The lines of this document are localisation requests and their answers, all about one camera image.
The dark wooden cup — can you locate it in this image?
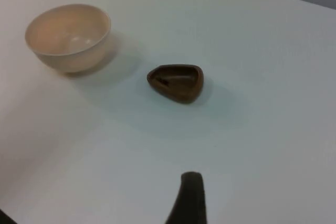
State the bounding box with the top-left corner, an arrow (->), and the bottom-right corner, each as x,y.
146,63 -> 204,104

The pale wooden bowl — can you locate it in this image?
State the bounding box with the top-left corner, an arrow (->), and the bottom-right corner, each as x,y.
25,3 -> 112,74

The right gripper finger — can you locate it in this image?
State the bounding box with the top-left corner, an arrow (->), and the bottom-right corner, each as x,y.
163,171 -> 208,224

